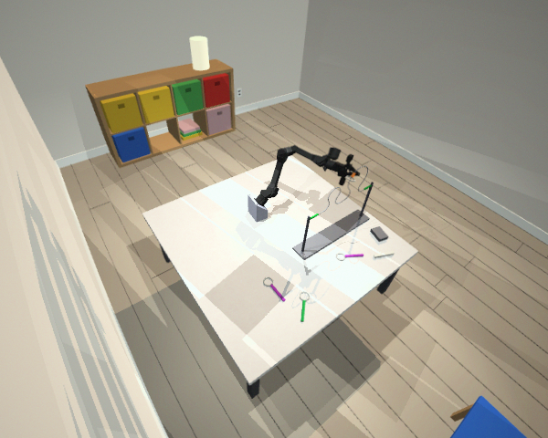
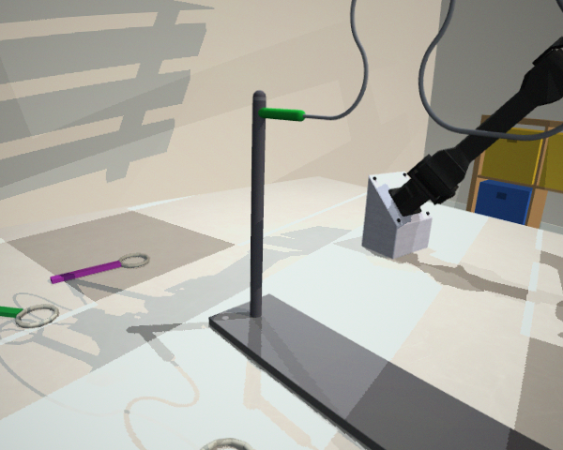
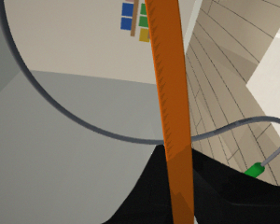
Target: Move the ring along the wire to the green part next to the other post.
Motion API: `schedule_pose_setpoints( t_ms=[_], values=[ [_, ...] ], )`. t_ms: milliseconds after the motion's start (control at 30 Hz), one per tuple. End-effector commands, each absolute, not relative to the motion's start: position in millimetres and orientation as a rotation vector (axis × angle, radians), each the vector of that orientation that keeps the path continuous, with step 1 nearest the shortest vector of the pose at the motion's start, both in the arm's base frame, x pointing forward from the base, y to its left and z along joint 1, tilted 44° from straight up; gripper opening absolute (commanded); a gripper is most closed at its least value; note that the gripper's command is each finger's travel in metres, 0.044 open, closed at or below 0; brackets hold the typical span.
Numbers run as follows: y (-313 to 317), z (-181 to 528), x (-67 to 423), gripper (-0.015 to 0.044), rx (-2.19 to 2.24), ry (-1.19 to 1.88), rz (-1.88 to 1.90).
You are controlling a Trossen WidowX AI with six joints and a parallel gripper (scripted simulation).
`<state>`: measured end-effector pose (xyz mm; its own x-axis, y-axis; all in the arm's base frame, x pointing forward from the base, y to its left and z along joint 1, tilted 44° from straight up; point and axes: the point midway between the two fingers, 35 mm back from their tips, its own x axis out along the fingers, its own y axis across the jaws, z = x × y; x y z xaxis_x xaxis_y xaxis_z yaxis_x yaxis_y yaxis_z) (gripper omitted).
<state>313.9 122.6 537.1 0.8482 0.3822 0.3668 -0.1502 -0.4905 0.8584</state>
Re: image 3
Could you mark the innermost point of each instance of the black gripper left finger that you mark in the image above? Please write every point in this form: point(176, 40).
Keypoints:
point(150, 200)

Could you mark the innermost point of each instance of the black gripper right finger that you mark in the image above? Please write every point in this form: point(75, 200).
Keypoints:
point(225, 196)

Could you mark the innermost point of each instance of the grey loop with orange handle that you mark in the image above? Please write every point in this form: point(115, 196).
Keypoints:
point(164, 22)

